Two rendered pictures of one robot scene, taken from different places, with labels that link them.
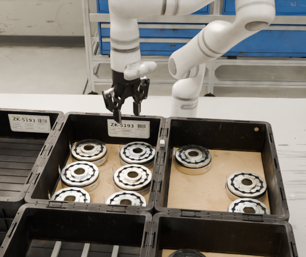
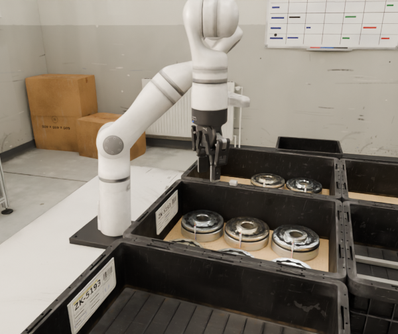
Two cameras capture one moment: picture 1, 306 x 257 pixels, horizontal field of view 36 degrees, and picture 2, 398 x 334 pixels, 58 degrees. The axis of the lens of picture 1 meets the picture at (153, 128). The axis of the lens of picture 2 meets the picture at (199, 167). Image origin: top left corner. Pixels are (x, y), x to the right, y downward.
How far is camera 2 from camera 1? 1.27 m
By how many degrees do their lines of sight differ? 68
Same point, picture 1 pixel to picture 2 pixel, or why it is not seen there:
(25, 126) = (89, 306)
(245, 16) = (236, 36)
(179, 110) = (125, 194)
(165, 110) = (54, 232)
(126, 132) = (167, 217)
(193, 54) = (154, 111)
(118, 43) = (225, 70)
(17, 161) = not seen: outside the picture
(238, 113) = not seen: hidden behind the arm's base
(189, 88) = (124, 165)
